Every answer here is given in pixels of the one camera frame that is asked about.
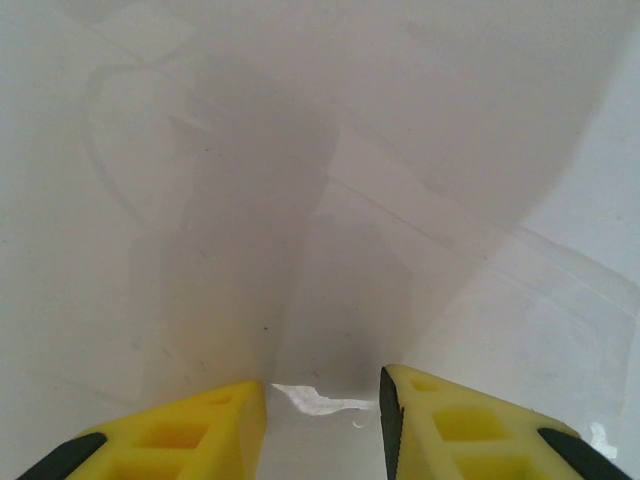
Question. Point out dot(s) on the white paper sheet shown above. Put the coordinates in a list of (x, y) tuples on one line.
[(320, 175)]

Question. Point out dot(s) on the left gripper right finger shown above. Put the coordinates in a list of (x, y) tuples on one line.
[(475, 440)]

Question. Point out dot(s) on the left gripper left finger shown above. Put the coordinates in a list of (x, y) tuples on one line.
[(175, 440)]

